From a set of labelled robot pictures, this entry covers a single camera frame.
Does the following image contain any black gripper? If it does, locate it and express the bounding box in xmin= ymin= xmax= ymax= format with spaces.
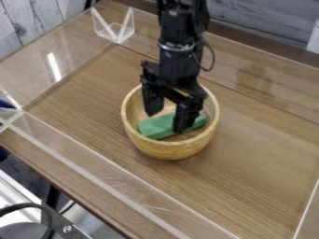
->
xmin=141 ymin=43 xmax=210 ymax=134

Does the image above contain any green rectangular block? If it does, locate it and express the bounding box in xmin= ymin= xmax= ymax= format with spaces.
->
xmin=138 ymin=113 xmax=209 ymax=140

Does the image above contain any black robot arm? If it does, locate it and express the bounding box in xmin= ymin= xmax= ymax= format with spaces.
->
xmin=141 ymin=0 xmax=210 ymax=134

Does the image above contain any brown wooden bowl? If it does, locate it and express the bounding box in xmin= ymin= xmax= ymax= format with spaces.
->
xmin=122 ymin=85 xmax=221 ymax=161

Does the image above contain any white object at right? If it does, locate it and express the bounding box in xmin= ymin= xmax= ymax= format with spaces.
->
xmin=308 ymin=19 xmax=319 ymax=54

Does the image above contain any blue object at edge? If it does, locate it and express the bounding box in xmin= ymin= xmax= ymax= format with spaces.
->
xmin=0 ymin=99 xmax=17 ymax=109

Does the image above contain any black table leg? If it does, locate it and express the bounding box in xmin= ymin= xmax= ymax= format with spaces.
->
xmin=47 ymin=186 xmax=62 ymax=209

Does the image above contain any clear acrylic enclosure wall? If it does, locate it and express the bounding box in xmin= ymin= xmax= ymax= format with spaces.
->
xmin=0 ymin=0 xmax=319 ymax=239

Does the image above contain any black cable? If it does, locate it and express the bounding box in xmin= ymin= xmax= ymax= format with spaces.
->
xmin=0 ymin=203 xmax=59 ymax=239

